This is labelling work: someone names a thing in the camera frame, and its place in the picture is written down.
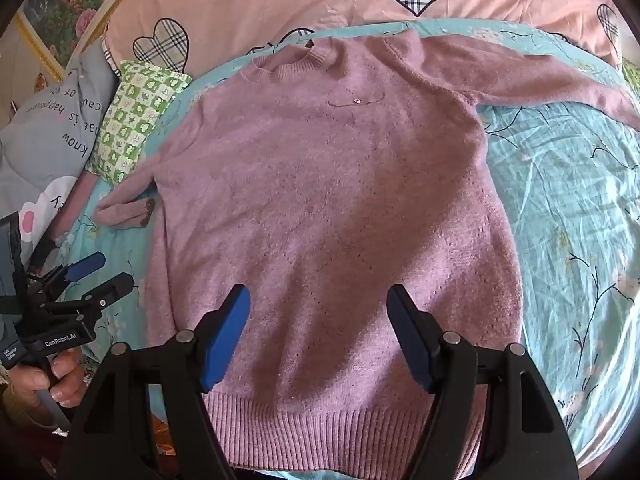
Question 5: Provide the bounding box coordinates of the teal floral bedsheet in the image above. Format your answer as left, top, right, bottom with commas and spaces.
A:
65, 17, 640, 473

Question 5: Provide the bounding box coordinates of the pink knit sweater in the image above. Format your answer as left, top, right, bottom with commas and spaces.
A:
94, 27, 640, 473

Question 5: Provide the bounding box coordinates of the pink pillow with plaid heart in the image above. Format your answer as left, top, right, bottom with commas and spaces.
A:
102, 0, 626, 86

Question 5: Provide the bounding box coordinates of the floral wall picture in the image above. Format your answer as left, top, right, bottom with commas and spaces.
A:
17, 0, 151, 81

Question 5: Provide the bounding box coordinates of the grey printed cushion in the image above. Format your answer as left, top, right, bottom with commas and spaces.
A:
0, 37, 121, 261

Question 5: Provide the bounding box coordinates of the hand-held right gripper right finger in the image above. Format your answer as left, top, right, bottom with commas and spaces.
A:
386, 284, 581, 480

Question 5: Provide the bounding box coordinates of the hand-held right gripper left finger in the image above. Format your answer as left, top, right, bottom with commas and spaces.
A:
56, 284, 251, 480

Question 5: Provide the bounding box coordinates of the pink cloth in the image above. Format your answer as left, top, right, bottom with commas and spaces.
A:
47, 172, 103, 243

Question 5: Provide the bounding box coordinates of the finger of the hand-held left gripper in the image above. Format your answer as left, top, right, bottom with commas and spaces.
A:
27, 252, 106, 301
47, 272, 136, 321

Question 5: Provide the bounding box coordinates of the green patterned pillow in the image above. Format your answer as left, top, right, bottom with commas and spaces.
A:
89, 60, 193, 186

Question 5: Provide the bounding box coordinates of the person's left hand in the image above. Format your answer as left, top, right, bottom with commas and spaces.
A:
7, 347, 88, 411

